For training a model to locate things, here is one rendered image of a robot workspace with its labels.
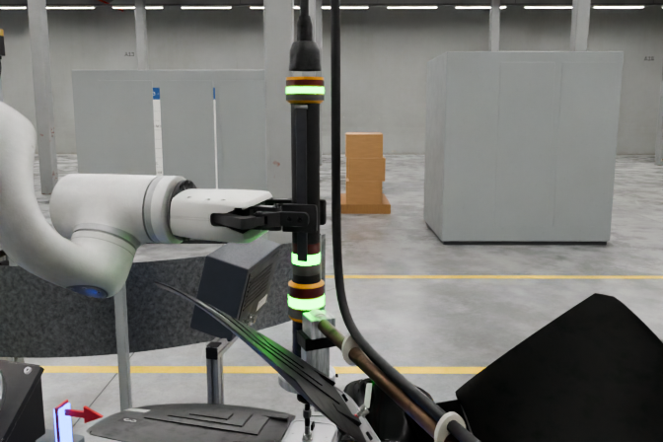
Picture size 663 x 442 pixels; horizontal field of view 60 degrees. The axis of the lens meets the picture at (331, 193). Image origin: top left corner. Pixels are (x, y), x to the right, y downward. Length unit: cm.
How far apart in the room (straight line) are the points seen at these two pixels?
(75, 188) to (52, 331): 201
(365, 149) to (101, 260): 817
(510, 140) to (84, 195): 641
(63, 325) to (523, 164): 548
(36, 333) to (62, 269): 209
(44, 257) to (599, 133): 692
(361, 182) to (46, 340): 667
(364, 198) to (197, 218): 824
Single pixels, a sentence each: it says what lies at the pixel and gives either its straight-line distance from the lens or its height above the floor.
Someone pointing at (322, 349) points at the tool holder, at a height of 132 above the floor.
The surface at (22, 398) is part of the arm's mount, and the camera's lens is 124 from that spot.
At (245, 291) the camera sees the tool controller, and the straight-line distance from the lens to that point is 138.
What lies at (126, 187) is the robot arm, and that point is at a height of 150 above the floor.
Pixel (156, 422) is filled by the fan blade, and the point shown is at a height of 120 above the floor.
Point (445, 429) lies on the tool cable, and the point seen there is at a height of 136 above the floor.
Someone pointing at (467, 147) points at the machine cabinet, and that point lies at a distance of 684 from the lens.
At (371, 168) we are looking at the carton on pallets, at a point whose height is 71.
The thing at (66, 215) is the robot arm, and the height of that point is 146.
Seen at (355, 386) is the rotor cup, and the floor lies 125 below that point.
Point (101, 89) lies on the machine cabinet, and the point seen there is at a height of 183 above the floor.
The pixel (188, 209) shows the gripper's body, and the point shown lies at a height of 148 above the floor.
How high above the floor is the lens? 159
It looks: 8 degrees down
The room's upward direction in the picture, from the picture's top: straight up
